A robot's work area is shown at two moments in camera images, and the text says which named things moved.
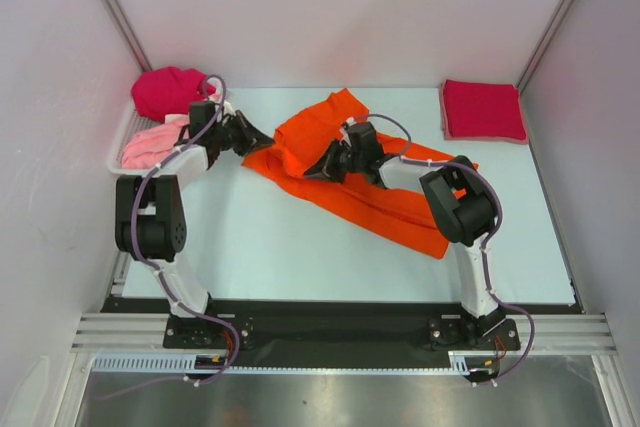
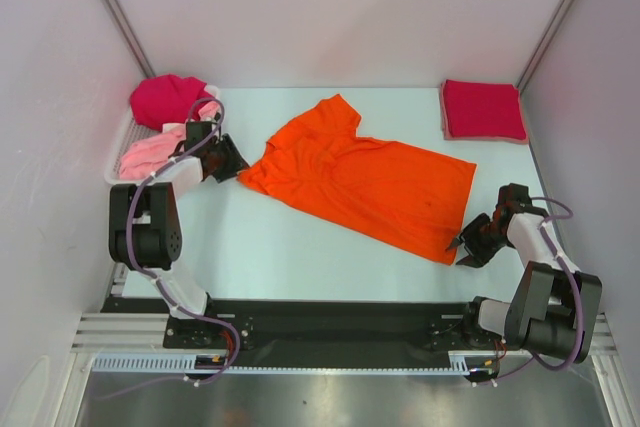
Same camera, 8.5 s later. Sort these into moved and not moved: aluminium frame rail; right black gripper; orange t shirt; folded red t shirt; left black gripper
Moved: right black gripper; left black gripper; orange t shirt
Not moved: aluminium frame rail; folded red t shirt
